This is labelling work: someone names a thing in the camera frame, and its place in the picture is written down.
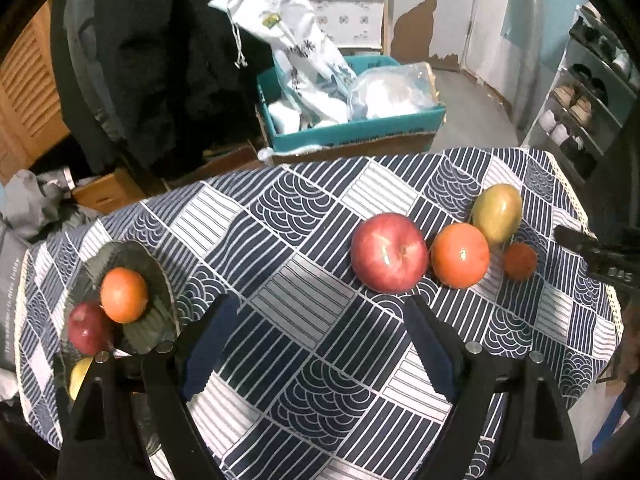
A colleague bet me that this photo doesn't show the grey tote bag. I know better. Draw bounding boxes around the grey tote bag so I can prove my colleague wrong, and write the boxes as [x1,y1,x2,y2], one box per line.
[0,230,33,373]

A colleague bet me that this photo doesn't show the pile of grey clothes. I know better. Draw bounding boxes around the pile of grey clothes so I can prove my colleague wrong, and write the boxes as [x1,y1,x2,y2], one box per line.
[0,169,101,241]

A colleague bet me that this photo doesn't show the grey shoe rack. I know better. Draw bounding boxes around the grey shoe rack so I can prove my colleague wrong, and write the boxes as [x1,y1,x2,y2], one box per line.
[522,5,640,186]

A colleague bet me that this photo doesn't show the bright red apple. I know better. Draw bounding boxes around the bright red apple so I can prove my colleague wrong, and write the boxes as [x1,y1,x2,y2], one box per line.
[350,212,430,292]

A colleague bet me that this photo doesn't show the blue white patterned tablecloth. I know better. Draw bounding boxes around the blue white patterned tablecloth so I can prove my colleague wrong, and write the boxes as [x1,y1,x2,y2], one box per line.
[15,146,626,480]

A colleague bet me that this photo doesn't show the clear plastic bag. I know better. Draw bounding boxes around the clear plastic bag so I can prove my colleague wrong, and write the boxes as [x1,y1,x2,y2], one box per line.
[347,61,438,121]

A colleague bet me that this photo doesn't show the small tangerine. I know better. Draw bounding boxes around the small tangerine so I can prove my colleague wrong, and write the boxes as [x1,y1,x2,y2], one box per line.
[503,242,539,281]

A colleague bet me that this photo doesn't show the wooden drawer box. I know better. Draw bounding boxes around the wooden drawer box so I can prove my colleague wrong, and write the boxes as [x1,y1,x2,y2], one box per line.
[71,167,148,215]

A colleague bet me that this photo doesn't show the white patterned crate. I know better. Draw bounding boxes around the white patterned crate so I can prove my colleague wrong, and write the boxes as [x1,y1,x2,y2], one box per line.
[306,0,388,53]

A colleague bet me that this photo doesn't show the dark glass bowl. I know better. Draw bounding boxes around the dark glass bowl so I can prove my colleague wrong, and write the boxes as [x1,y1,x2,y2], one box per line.
[52,240,182,458]

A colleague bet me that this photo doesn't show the grey metal pipe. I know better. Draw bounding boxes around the grey metal pipe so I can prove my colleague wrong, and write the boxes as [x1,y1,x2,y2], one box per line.
[505,0,543,133]

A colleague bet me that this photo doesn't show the large orange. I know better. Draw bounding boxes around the large orange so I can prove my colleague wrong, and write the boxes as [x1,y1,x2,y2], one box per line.
[100,267,150,324]
[430,222,491,289]

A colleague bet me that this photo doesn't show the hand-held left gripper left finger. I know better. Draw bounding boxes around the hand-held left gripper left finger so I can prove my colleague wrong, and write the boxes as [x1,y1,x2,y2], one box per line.
[56,292,242,480]

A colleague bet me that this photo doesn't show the wooden shelf rack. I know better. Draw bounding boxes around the wooden shelf rack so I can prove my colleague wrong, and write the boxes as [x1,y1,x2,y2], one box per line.
[265,0,391,56]

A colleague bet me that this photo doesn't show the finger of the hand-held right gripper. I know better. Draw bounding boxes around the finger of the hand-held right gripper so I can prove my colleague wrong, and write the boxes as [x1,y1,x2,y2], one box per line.
[554,225,640,301]

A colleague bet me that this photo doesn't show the yellow pear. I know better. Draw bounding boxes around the yellow pear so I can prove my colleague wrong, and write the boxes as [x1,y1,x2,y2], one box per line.
[68,356,96,401]

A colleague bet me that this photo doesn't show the black hooded coat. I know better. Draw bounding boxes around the black hooded coat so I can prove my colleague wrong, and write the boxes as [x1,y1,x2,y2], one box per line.
[115,0,266,181]

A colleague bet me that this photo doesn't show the grey jacket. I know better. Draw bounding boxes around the grey jacket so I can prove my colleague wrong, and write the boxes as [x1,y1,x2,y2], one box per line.
[62,0,131,141]

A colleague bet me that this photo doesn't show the dark red apple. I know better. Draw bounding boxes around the dark red apple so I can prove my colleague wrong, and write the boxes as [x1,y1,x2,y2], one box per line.
[67,301,115,356]

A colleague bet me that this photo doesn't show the wooden louvred wardrobe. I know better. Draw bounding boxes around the wooden louvred wardrobe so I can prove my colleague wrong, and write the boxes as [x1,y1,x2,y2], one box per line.
[0,2,71,181]

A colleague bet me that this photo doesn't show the teal box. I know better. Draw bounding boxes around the teal box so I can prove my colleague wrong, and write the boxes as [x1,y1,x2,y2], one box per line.
[256,55,447,153]

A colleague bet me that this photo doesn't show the green yellow mango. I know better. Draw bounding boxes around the green yellow mango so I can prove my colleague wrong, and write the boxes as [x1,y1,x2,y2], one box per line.
[471,183,523,246]

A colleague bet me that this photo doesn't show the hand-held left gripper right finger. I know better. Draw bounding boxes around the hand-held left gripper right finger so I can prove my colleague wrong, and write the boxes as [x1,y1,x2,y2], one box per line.
[403,295,584,480]

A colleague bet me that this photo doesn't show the white rice bag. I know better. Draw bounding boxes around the white rice bag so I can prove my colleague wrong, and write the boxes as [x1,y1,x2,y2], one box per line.
[207,0,357,128]

